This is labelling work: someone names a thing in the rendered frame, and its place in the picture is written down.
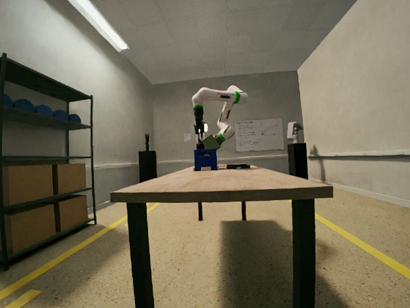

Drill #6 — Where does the brown glass bottle with blue band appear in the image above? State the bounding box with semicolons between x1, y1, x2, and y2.
196;138;204;150

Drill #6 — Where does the blue plastic crate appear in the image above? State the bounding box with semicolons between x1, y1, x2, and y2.
194;149;218;171

